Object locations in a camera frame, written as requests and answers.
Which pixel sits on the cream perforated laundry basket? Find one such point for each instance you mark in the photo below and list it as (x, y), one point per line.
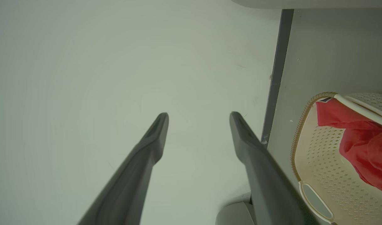
(322, 156)

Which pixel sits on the dark baseboard strip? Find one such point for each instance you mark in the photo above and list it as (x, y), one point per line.
(277, 78)

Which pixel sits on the red and white garment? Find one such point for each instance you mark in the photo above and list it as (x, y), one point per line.
(366, 147)

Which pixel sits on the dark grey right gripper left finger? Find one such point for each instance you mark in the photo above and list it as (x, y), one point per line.
(137, 175)

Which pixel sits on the grey rounded appliance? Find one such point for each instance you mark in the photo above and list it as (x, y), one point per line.
(234, 215)

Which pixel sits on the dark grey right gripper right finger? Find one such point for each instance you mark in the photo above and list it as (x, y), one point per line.
(262, 181)

